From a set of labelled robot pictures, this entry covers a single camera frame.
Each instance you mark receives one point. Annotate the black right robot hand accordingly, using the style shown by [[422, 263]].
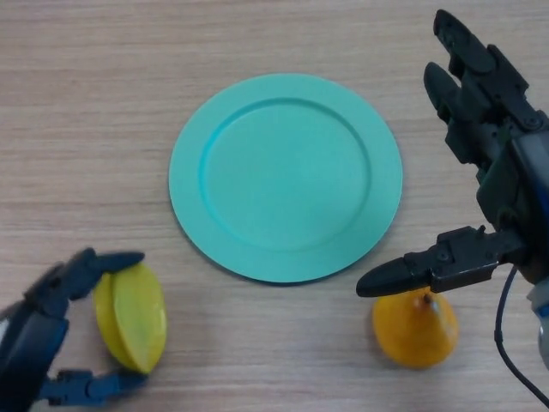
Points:
[[510, 171]]

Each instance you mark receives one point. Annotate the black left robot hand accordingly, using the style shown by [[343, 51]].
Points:
[[30, 330]]

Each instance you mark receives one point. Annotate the yellow starfruit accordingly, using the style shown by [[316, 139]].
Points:
[[137, 317]]

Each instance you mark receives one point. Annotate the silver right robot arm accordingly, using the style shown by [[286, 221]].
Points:
[[542, 322]]

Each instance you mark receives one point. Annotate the green round plate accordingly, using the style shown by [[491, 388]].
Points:
[[285, 180]]

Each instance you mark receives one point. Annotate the orange pear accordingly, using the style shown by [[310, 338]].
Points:
[[414, 335]]

